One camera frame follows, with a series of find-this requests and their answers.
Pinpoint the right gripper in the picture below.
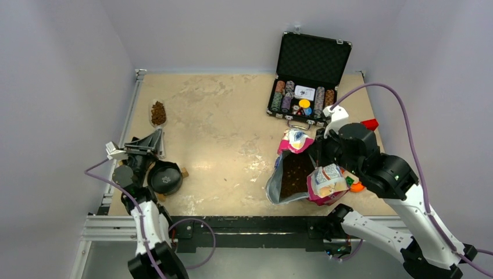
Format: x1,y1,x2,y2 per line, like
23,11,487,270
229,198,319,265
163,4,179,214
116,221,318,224
306,124,363,177

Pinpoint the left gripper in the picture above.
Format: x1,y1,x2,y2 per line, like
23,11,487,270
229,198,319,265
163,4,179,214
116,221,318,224
122,130,163,187

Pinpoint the clear plastic scoop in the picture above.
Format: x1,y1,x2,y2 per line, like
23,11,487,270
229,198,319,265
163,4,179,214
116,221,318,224
149,99,167,159

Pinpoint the pet food bag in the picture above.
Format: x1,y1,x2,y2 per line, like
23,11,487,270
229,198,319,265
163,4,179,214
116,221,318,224
266,128,355,206

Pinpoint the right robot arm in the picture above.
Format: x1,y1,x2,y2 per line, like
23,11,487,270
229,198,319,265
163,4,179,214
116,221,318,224
311,123,478,278

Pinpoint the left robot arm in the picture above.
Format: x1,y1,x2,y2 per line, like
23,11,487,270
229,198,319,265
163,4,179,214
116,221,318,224
105,127,188,278

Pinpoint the black pet bowl paw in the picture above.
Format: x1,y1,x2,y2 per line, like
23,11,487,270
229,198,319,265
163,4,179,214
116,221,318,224
147,160,189,202

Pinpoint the red toy block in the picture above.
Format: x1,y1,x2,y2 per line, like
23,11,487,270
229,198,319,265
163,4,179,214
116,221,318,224
360,119,379,131

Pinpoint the orange curved toy track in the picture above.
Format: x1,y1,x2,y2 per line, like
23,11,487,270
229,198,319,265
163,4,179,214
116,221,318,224
345,176,366,192

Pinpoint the yellow poker chip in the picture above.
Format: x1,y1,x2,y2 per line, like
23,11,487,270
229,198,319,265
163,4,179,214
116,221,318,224
298,99,311,109

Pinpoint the white card deck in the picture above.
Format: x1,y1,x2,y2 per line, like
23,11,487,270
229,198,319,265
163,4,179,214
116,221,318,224
294,85,316,101

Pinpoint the black poker chip case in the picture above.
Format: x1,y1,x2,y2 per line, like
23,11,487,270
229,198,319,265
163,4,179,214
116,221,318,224
266,32,352,129

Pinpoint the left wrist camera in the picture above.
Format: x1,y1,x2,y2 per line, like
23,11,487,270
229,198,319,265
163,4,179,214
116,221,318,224
105,141,128,161

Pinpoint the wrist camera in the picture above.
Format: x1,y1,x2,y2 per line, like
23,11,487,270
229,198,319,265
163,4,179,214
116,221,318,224
105,141,128,161
323,105,349,138

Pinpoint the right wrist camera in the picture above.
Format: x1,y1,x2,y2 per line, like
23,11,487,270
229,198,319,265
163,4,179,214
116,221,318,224
323,105,349,138

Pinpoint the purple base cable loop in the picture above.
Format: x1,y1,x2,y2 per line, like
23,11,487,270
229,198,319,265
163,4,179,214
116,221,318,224
167,218,216,270

